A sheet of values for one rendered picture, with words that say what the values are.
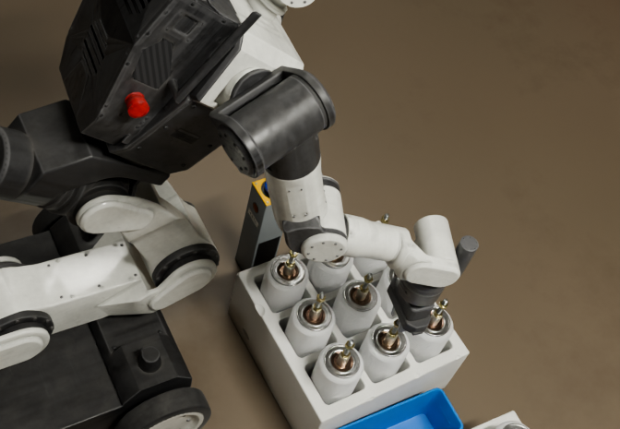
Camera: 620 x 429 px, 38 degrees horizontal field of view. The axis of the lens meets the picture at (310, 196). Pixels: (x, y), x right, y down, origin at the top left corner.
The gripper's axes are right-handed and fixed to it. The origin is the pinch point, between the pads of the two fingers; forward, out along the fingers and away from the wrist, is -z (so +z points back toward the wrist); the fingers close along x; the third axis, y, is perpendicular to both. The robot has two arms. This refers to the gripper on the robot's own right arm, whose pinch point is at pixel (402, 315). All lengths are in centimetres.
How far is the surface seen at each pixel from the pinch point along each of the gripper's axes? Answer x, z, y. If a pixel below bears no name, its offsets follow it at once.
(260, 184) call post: -40.4, -4.8, -17.1
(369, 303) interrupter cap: -9.4, -10.8, -0.9
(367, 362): 1.8, -15.6, -4.5
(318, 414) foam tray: 9.4, -18.3, -17.8
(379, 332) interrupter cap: -2.1, -10.8, -1.4
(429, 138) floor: -69, -36, 49
